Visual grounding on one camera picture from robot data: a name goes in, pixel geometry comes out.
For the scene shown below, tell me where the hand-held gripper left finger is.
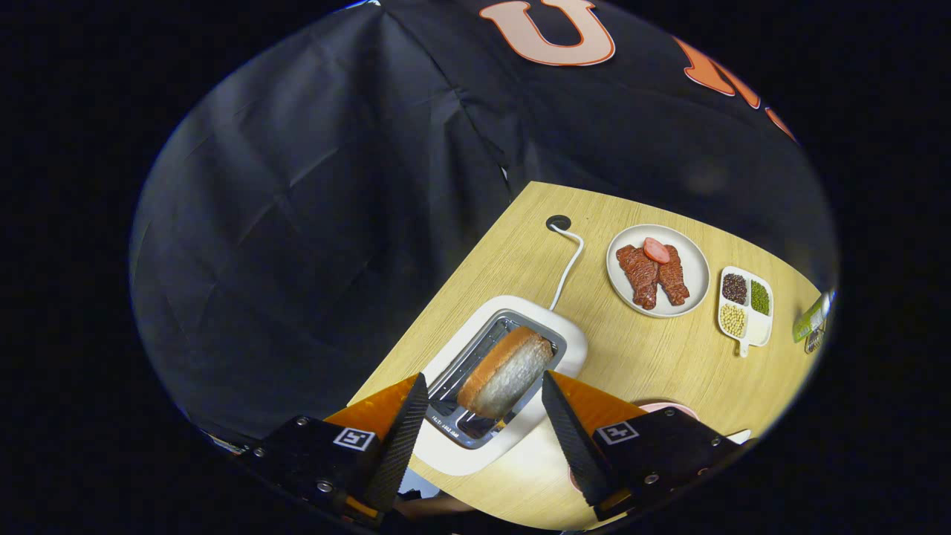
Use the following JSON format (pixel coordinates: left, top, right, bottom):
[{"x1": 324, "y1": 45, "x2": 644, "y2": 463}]
[{"x1": 234, "y1": 372, "x2": 430, "y2": 525}]

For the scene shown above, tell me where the pink round plate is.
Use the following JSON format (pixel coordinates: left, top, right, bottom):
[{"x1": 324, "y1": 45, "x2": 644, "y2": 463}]
[{"x1": 568, "y1": 401, "x2": 701, "y2": 491}]

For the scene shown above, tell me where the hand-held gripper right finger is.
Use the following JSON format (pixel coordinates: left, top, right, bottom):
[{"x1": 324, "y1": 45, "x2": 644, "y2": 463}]
[{"x1": 541, "y1": 370, "x2": 753, "y2": 522}]

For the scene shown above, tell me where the cream white toaster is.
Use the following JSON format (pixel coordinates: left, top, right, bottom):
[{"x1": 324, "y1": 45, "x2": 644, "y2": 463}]
[{"x1": 409, "y1": 295, "x2": 589, "y2": 477}]

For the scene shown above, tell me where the silver bottle with green label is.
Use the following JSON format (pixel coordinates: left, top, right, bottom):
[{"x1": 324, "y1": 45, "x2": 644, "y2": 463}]
[{"x1": 792, "y1": 290, "x2": 837, "y2": 343}]

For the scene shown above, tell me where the white toaster cable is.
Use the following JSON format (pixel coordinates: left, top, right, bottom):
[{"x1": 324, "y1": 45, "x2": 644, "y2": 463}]
[{"x1": 548, "y1": 225, "x2": 585, "y2": 311}]

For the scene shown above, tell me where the grey round plate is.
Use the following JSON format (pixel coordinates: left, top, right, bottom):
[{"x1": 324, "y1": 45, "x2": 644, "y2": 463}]
[{"x1": 606, "y1": 224, "x2": 711, "y2": 319}]

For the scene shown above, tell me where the brown braised meat piece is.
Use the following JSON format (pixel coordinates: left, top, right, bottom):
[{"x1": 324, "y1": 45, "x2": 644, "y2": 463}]
[
  {"x1": 616, "y1": 244, "x2": 660, "y2": 311},
  {"x1": 657, "y1": 244, "x2": 691, "y2": 307}
]

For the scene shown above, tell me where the black backdrop cloth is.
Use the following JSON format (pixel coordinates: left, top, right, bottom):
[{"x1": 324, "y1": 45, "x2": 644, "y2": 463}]
[{"x1": 128, "y1": 0, "x2": 840, "y2": 447}]

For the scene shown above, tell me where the round-topped bread slice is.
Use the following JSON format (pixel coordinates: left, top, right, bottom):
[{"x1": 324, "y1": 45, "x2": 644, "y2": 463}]
[{"x1": 456, "y1": 325, "x2": 554, "y2": 419}]

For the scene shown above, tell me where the white divided dish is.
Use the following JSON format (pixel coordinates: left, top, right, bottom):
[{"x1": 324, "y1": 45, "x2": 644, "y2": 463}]
[{"x1": 716, "y1": 266, "x2": 775, "y2": 359}]

